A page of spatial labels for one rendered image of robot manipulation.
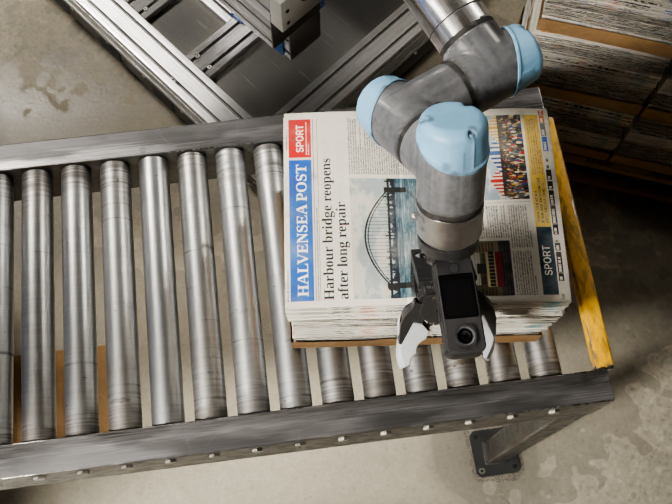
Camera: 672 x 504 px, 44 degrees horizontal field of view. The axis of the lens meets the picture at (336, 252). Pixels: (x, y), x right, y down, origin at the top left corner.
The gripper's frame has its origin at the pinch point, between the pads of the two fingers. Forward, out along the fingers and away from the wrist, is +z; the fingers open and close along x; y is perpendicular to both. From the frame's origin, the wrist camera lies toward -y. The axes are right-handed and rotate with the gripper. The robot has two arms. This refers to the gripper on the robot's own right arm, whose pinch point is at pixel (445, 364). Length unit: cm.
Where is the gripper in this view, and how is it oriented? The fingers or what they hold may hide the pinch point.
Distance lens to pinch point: 110.0
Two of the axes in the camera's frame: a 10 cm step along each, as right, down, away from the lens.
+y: -0.9, -6.3, 7.7
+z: 0.5, 7.7, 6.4
